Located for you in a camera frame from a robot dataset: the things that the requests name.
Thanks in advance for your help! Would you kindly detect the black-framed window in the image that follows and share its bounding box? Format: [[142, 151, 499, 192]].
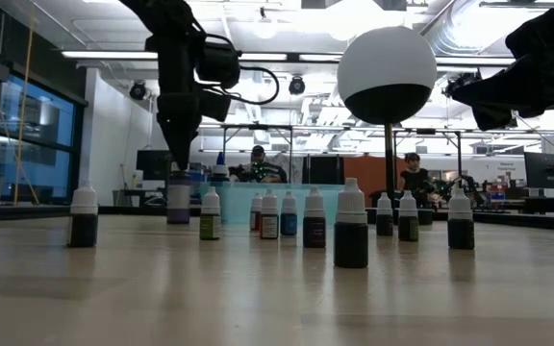
[[0, 71, 79, 203]]

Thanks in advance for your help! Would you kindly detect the small blue food colouring bottle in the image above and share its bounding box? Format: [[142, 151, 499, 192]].
[[280, 190, 298, 236]]

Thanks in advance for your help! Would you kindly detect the person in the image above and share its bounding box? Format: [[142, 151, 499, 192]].
[[399, 152, 440, 198], [228, 144, 289, 184]]

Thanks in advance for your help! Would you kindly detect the small yellow-green colouring bottle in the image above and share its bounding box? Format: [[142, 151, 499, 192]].
[[199, 185, 222, 241]]

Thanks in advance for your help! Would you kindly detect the small dark food colouring bottle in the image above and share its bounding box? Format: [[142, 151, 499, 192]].
[[447, 187, 476, 251], [67, 181, 99, 249], [333, 177, 369, 269], [375, 191, 394, 237]]

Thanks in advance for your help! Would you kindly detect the white globe lamp black stand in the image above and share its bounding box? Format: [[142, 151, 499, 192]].
[[337, 24, 439, 226]]

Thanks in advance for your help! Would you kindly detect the ceiling LED strip light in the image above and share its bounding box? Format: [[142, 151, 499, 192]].
[[60, 49, 516, 66]]

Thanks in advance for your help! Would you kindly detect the small green food colouring bottle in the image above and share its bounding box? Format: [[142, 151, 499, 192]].
[[397, 189, 420, 242]]

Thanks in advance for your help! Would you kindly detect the small red-label colouring bottle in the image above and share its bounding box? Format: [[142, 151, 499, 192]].
[[260, 188, 280, 240]]

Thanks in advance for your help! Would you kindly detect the teal translucent plastic bin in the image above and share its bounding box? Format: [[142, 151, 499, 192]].
[[198, 181, 346, 225]]

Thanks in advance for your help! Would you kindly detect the large purple food colouring bottle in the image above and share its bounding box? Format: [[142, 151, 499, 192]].
[[166, 167, 192, 226]]

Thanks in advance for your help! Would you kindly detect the small purple food colouring bottle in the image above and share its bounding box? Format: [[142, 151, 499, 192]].
[[303, 185, 327, 249]]

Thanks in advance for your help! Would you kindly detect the dark computer monitor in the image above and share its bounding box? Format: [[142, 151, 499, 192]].
[[136, 149, 172, 182], [523, 151, 554, 190]]

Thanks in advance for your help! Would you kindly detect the black ceiling-mounted device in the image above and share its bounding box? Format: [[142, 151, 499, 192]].
[[441, 70, 484, 99]]

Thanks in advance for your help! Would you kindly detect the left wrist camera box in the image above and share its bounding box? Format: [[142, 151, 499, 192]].
[[198, 88, 234, 124]]

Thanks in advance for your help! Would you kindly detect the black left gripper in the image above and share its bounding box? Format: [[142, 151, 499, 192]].
[[156, 90, 204, 173]]

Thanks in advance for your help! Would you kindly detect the small dark red colouring bottle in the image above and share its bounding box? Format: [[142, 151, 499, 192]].
[[250, 192, 264, 232]]

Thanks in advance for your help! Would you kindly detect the black ceiling spotlight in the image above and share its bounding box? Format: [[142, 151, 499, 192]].
[[288, 75, 307, 96], [129, 80, 148, 101]]

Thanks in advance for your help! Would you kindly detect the black metal gantry frame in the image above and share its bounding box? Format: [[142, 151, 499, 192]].
[[391, 127, 465, 193], [218, 123, 295, 184]]

